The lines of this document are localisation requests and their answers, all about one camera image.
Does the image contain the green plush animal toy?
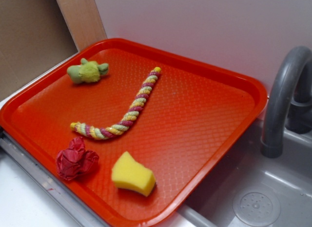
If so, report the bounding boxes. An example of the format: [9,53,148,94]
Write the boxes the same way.
[67,58,109,84]

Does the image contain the orange plastic tray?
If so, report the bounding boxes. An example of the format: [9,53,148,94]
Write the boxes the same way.
[0,38,267,227]

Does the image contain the wooden board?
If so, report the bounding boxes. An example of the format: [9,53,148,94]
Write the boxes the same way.
[56,0,107,51]

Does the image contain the grey toy sink basin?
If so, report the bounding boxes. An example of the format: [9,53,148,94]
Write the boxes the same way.
[177,119,312,227]

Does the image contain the crumpled red cloth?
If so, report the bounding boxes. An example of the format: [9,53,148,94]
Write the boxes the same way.
[56,137,99,181]

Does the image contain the yellow sponge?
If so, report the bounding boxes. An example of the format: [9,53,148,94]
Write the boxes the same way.
[111,151,156,197]

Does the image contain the brown cardboard panel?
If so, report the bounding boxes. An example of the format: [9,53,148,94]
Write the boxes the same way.
[0,0,77,100]

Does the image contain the grey toy faucet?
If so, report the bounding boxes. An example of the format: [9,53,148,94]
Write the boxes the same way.
[261,46,312,158]

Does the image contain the multicolour twisted rope toy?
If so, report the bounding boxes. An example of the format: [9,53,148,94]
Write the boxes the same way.
[70,67,161,140]

